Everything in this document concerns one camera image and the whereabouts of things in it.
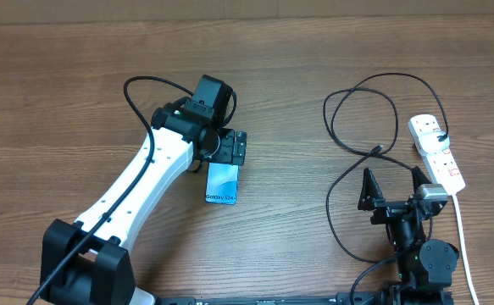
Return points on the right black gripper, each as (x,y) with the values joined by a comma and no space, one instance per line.
(370,199)

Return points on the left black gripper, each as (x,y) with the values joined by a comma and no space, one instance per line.
(228,152)

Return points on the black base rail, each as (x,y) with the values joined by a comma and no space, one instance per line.
(341,298)

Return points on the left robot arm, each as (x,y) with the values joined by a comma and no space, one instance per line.
(88,261)

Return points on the Samsung Galaxy smartphone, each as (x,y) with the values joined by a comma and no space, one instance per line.
(222,184)

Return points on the white charger adapter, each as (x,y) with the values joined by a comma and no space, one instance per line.
(432,142)

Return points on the white power strip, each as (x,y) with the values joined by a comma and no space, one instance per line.
(442,167)

